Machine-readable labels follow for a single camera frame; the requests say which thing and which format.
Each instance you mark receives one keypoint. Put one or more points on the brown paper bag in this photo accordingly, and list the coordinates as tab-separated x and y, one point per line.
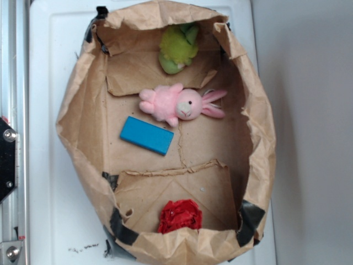
121	50

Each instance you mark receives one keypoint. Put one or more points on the pink plush bunny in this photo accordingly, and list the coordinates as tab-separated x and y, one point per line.
174	103

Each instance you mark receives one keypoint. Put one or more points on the green plush toy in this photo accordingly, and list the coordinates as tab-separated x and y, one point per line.
178	47

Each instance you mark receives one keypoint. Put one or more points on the aluminium frame rail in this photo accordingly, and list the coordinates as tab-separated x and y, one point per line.
14	132

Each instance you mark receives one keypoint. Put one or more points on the blue rectangular block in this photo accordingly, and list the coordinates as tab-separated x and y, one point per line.
146	135

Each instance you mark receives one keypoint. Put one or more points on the red crumpled paper ball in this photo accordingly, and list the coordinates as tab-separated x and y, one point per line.
180	214

